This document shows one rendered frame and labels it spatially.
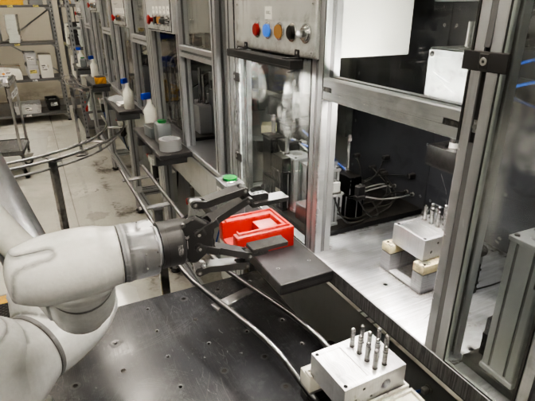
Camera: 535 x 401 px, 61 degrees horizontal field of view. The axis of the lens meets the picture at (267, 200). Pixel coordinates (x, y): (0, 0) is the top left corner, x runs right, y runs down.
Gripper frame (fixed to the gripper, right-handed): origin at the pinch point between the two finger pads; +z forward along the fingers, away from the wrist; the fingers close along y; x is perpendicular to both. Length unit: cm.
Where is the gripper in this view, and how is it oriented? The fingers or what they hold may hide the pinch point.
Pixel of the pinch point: (271, 221)
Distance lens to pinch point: 80.3
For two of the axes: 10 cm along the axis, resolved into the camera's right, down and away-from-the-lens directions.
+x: -4.5, -3.5, 8.2
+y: 0.0, -9.2, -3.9
